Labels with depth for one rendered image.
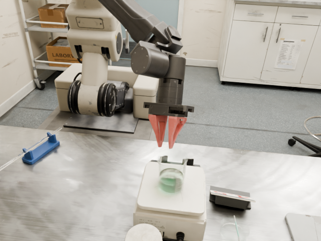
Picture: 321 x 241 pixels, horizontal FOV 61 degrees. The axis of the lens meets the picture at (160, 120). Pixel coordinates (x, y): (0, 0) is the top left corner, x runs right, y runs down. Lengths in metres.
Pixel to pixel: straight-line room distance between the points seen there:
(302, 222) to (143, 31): 0.52
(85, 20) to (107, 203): 0.91
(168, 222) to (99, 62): 0.98
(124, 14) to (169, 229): 0.46
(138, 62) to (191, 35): 2.92
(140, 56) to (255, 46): 2.46
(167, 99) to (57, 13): 2.23
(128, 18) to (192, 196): 0.41
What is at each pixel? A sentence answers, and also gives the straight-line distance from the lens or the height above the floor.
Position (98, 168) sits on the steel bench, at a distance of 0.70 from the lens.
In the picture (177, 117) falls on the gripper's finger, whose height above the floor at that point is 0.92.
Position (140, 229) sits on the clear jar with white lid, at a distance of 0.47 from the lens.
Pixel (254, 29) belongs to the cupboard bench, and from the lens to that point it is 2.91.
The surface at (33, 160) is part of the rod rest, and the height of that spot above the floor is 0.76.
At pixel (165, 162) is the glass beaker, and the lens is 0.52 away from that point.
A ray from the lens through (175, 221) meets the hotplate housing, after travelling 0.51.
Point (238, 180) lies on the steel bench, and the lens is 0.70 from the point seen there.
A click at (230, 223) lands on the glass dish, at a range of 0.60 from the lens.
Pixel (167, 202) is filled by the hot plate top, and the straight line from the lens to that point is 0.50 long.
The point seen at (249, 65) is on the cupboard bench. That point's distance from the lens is 3.02.
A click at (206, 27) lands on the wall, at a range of 3.45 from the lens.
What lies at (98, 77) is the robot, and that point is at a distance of 1.34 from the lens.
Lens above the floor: 1.21
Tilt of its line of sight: 32 degrees down
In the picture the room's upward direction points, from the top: 3 degrees clockwise
